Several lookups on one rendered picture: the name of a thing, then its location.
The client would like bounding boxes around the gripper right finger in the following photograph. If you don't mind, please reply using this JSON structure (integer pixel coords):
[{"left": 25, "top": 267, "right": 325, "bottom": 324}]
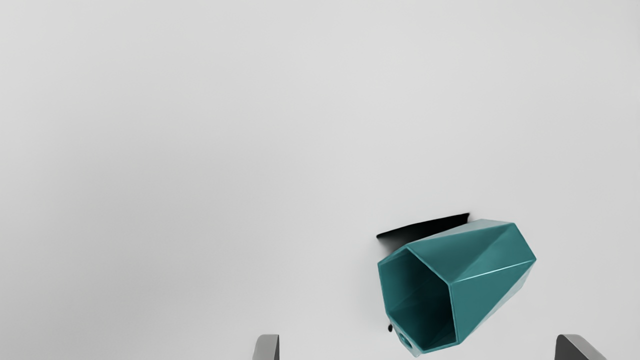
[{"left": 555, "top": 334, "right": 608, "bottom": 360}]

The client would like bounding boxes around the teal faceted mug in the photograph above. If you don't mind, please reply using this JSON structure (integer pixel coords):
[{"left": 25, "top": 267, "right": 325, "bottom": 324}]
[{"left": 377, "top": 218, "right": 537, "bottom": 358}]

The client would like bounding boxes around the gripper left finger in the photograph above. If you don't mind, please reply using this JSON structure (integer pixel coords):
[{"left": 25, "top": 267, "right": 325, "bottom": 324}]
[{"left": 252, "top": 334, "right": 281, "bottom": 360}]

